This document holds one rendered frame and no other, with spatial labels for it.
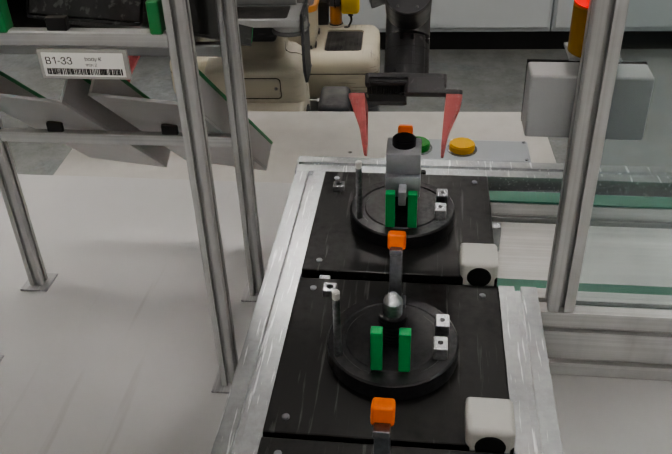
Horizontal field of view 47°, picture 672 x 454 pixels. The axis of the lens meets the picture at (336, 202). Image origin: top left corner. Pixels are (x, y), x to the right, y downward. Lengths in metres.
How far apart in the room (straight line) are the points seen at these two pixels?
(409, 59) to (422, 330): 0.35
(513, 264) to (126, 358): 0.52
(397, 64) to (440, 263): 0.26
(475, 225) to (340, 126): 0.55
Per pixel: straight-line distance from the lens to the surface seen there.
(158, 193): 1.37
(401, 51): 1.00
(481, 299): 0.93
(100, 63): 0.77
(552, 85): 0.82
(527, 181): 1.19
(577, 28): 0.80
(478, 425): 0.77
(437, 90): 0.98
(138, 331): 1.09
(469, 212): 1.07
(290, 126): 1.54
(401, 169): 0.98
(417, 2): 0.95
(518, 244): 1.12
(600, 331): 0.97
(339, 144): 1.47
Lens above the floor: 1.56
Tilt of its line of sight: 33 degrees down
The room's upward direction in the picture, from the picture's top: 2 degrees counter-clockwise
